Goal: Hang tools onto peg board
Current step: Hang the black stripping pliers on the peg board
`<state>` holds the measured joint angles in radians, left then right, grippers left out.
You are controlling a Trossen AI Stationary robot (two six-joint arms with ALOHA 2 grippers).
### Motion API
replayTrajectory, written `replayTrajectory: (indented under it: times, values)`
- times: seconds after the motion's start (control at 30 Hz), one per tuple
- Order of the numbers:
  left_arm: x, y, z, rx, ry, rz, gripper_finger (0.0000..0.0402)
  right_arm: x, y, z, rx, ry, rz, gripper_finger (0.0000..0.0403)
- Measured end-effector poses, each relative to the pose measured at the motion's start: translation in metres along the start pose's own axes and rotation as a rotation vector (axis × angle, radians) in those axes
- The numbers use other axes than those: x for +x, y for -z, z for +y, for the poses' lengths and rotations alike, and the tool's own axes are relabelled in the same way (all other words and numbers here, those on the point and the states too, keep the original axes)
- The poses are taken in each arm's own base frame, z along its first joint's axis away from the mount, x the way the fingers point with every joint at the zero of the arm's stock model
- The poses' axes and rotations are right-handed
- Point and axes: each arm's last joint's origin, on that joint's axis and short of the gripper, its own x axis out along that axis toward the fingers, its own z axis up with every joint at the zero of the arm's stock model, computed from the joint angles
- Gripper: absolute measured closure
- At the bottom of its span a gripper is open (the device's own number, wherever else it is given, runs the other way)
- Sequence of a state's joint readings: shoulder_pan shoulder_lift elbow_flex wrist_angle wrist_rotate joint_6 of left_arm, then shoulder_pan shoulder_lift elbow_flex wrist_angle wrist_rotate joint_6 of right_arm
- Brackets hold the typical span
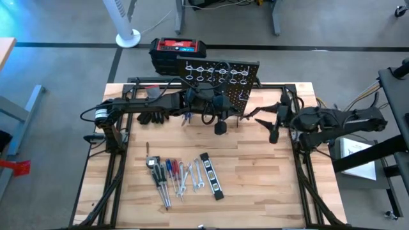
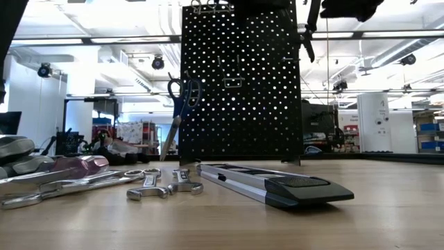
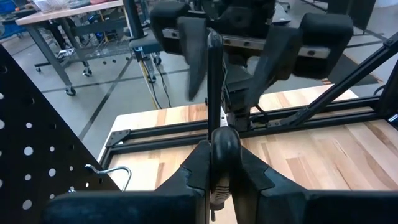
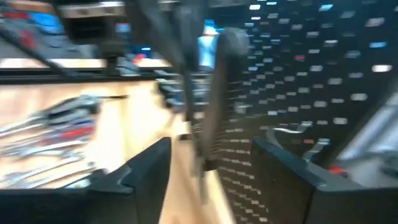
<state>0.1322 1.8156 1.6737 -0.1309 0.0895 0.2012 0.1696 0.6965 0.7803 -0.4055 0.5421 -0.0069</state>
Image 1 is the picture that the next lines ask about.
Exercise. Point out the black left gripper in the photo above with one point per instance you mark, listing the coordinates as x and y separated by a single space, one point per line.
211 102

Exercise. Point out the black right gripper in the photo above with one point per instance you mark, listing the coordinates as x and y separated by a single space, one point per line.
283 115

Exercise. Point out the black perforated pegboard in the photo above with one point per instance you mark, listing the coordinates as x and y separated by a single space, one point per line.
231 91

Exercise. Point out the black pliers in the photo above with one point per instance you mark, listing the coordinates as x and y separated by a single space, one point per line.
247 115

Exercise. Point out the silver combination wrench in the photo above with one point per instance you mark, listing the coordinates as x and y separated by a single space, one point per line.
192 179
198 172
181 174

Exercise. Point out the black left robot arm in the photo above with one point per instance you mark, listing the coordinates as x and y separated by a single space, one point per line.
143 103

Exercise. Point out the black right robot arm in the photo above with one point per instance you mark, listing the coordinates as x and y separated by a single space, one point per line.
351 123

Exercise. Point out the silver peg hook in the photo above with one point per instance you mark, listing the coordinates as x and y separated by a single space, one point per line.
246 98

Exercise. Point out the grey black work glove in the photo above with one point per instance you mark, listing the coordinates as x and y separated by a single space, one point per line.
143 118
152 92

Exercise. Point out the red black tool box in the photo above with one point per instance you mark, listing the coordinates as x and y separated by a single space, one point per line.
175 44

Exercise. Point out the grey desk leg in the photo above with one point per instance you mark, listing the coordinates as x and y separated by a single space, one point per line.
277 16
180 16

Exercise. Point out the white paper sheet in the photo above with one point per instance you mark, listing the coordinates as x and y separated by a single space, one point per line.
361 163

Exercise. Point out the white tower fan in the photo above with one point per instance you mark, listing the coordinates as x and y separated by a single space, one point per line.
128 38

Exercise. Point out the black equipment stand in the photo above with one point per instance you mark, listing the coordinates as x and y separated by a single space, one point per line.
396 96

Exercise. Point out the small grey caster wheel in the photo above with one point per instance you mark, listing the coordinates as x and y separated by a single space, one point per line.
390 215

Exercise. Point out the black caster wheel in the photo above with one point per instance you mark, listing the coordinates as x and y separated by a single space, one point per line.
401 11

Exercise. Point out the red plastic object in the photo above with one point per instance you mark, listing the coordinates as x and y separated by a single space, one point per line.
19 166

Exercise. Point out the wooden desk top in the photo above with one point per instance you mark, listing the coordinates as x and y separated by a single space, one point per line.
6 48

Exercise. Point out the black aluminium table frame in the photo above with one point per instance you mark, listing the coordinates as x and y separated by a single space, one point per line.
128 88

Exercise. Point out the grey base plate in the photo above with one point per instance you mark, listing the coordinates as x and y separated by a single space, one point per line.
351 184

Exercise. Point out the grey metal bench frame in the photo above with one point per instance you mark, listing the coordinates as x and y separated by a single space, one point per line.
35 96

